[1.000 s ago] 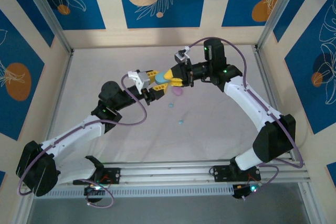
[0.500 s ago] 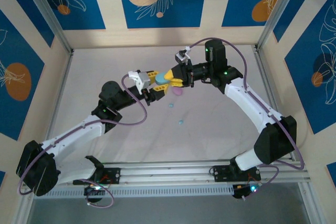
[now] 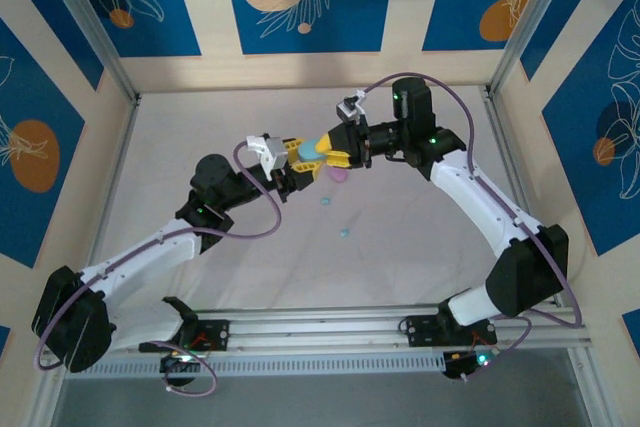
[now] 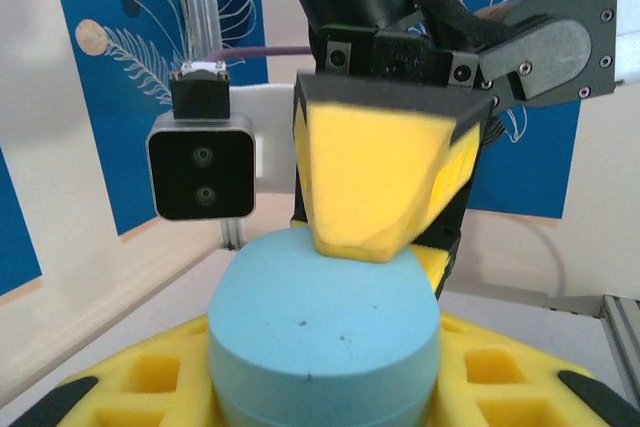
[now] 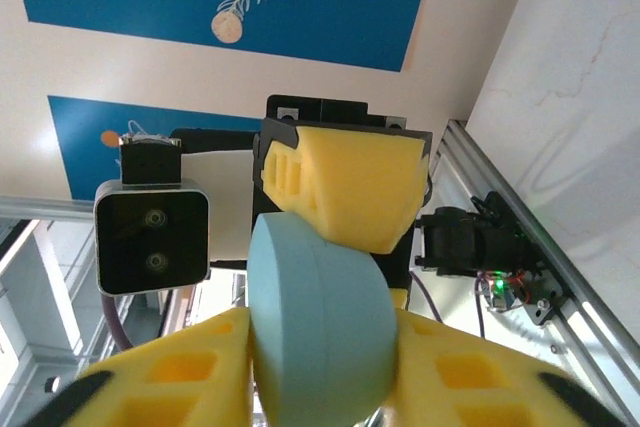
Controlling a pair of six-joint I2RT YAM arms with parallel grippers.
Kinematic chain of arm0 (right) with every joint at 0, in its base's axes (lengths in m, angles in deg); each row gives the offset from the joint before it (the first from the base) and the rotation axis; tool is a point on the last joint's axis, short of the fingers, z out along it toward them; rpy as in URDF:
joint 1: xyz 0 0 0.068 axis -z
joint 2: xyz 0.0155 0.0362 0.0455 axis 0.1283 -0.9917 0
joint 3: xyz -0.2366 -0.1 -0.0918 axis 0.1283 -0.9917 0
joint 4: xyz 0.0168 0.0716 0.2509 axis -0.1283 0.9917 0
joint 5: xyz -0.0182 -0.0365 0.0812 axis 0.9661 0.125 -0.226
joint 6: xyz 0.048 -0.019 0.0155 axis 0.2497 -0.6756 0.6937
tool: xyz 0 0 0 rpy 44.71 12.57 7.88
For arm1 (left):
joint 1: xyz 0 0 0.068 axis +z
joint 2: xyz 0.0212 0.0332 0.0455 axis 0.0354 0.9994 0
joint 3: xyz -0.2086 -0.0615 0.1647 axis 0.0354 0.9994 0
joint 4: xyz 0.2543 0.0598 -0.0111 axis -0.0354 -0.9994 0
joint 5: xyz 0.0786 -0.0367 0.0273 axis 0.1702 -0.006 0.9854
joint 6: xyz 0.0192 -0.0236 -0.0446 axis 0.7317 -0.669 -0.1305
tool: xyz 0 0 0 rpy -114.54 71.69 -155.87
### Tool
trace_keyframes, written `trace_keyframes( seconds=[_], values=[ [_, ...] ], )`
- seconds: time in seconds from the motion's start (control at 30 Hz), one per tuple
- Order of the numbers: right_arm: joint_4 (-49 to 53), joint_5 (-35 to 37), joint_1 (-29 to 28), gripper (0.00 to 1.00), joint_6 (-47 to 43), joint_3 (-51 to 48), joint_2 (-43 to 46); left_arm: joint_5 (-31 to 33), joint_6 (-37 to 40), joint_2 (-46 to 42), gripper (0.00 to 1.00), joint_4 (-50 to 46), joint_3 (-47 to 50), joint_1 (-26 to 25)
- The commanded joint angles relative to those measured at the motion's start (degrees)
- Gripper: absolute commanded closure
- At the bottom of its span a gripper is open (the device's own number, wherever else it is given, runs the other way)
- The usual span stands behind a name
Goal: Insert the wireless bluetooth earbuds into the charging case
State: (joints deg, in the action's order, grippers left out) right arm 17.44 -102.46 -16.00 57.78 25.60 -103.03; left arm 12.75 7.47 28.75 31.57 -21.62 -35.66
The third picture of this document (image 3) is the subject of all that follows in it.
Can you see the pink earbud charging case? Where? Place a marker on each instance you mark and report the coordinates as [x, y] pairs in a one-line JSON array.
[[338, 176]]

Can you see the blue earbud charging case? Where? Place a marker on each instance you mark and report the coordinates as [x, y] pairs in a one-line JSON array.
[[309, 151]]

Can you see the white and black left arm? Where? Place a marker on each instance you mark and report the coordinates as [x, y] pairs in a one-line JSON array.
[[150, 259]]

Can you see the black controller board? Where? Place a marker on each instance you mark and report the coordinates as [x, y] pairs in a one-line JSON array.
[[455, 366], [180, 362]]

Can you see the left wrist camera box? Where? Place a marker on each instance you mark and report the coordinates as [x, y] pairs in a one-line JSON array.
[[275, 154]]

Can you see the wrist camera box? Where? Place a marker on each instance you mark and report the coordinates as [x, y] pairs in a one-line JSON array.
[[347, 108], [275, 154]]

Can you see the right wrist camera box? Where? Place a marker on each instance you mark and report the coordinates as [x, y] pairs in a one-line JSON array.
[[347, 108]]

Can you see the aluminium side rail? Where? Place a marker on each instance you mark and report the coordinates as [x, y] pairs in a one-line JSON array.
[[515, 182], [114, 182]]

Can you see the aluminium frame post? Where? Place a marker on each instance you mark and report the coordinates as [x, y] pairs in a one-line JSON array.
[[85, 17], [530, 22]]

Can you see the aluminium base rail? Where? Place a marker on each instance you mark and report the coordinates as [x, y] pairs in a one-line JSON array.
[[320, 327]]

